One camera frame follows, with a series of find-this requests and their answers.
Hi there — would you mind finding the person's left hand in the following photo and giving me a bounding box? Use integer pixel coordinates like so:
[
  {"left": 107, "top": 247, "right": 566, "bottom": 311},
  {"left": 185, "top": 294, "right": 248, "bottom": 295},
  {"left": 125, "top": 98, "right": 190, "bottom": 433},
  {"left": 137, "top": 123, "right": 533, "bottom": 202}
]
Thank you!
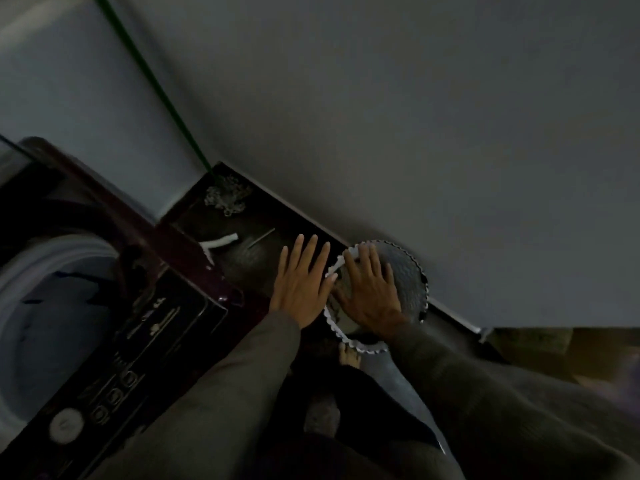
[{"left": 269, "top": 233, "right": 339, "bottom": 329}]

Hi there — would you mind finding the person's right hand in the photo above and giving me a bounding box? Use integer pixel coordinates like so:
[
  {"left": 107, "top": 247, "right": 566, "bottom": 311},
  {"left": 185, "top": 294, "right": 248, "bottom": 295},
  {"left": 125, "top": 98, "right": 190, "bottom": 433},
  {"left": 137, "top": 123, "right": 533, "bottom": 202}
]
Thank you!
[{"left": 332, "top": 243, "right": 409, "bottom": 338}]

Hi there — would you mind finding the black white zigzag laundry basket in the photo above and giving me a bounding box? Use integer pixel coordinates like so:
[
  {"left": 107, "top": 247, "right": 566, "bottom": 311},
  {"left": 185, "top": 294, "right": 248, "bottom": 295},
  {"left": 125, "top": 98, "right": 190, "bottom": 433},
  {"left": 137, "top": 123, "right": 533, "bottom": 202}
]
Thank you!
[{"left": 322, "top": 239, "right": 430, "bottom": 355}]

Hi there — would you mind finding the dark maroon washing machine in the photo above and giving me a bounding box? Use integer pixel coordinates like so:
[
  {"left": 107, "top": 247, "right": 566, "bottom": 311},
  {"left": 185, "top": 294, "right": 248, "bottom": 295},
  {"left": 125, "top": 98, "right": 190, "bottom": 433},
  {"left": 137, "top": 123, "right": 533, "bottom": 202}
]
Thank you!
[{"left": 0, "top": 136, "right": 246, "bottom": 480}]

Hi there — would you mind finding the glass washing machine lid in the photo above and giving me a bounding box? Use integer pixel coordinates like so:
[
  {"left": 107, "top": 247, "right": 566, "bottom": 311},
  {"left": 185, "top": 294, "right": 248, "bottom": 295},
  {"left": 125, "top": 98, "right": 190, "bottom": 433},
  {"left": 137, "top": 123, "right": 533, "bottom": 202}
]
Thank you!
[{"left": 0, "top": 133, "right": 31, "bottom": 183}]

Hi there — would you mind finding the person's left forearm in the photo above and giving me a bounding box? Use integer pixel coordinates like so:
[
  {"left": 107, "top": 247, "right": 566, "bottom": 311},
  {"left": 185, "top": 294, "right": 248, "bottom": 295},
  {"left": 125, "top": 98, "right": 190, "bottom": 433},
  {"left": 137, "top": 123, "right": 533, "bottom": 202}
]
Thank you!
[{"left": 87, "top": 309, "right": 302, "bottom": 480}]

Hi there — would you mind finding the person's right forearm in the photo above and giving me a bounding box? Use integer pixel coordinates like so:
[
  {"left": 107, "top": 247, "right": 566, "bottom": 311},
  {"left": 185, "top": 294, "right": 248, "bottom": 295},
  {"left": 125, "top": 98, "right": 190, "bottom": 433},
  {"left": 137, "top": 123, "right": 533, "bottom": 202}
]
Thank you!
[{"left": 387, "top": 322, "right": 640, "bottom": 480}]

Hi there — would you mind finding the person's right foot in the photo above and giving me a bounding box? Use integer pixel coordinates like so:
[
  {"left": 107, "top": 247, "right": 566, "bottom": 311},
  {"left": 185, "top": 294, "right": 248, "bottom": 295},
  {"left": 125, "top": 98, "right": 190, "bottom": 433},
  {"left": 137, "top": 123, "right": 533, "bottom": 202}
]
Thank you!
[{"left": 339, "top": 342, "right": 362, "bottom": 369}]

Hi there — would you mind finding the person's foot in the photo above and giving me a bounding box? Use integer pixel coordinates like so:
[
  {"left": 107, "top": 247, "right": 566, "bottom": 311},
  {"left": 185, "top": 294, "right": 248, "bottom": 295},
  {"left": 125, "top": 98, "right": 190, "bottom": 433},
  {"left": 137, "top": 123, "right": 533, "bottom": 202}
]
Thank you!
[
  {"left": 339, "top": 342, "right": 362, "bottom": 369},
  {"left": 305, "top": 394, "right": 341, "bottom": 435}
]

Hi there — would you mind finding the person's left foot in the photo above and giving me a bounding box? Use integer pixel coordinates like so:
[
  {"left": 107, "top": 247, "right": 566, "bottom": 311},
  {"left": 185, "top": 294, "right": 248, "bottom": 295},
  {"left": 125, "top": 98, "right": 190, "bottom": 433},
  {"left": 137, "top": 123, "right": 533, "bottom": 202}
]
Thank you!
[{"left": 305, "top": 394, "right": 341, "bottom": 435}]

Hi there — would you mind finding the thin stick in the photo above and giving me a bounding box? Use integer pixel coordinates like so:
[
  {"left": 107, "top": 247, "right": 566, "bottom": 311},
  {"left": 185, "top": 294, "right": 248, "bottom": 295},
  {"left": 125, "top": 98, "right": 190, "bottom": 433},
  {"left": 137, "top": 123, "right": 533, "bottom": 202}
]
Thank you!
[{"left": 248, "top": 227, "right": 277, "bottom": 249}]

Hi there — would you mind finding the cardboard box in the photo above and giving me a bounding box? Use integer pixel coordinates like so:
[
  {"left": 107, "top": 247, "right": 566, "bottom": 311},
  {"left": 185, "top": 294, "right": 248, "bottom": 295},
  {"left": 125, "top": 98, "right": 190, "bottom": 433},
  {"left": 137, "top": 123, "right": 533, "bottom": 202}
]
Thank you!
[{"left": 487, "top": 327, "right": 640, "bottom": 391}]

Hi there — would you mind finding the green pipe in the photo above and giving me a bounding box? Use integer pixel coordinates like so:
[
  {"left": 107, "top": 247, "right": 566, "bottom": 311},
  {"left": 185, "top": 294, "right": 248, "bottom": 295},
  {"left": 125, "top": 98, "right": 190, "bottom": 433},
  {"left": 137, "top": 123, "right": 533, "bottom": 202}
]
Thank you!
[{"left": 92, "top": 0, "right": 216, "bottom": 175}]

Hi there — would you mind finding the white bent hose piece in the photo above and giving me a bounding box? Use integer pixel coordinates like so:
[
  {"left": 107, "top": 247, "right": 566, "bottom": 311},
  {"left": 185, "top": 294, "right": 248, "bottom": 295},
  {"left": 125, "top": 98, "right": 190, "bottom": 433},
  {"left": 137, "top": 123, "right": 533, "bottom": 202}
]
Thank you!
[{"left": 198, "top": 233, "right": 240, "bottom": 265}]

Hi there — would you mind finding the pile of metal chain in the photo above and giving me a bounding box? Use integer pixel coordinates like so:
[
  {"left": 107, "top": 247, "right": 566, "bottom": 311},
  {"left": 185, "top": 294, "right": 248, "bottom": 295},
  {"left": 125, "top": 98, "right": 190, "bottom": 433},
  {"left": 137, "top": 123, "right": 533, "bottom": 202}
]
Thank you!
[{"left": 203, "top": 174, "right": 253, "bottom": 217}]

